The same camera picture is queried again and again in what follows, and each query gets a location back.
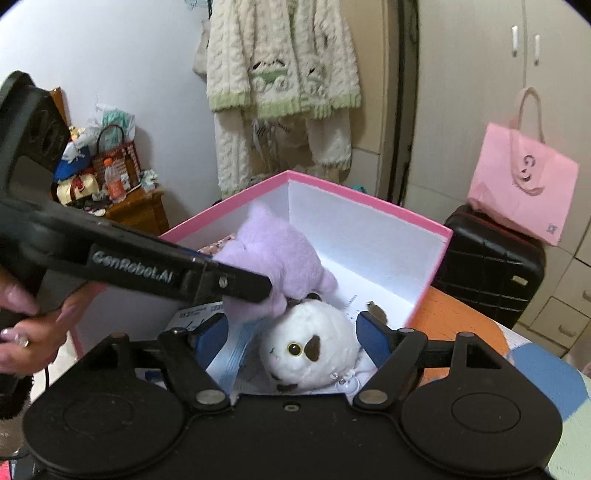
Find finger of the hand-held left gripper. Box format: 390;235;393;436
182;258;274;305

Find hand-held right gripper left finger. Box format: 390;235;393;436
51;313;232;414

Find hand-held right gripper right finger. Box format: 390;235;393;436
353;311;541;411

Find large blue white wipes pack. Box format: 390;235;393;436
173;300;254;393

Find purple plush toy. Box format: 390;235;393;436
215;203;339;324

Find white bell keychain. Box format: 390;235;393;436
329;367;372;395

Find white brown-patched plush toy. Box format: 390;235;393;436
259;293;389;394

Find pink cardboard box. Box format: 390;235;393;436
74;170;454;398

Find person's left hand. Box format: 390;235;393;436
0;270;109;374

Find wooden nightstand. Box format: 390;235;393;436
48;88;171;236

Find orange drink bottle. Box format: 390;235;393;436
103;158;127;202

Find woven basket bag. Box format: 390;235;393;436
91;124;141;190

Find black suitcase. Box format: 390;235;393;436
434;204;547;329

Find white teal plastic bag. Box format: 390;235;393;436
87;102;137;139

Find patchwork blanket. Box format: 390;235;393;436
416;286;591;480

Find pink tote bag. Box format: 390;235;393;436
467;87;580;246

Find beige canvas tote bag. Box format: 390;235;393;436
191;21;213;77

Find beige leaning board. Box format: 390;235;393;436
348;0;407;204

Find white fluffy cardigan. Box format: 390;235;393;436
191;0;362;197

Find grey wardrobe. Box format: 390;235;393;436
406;0;591;361

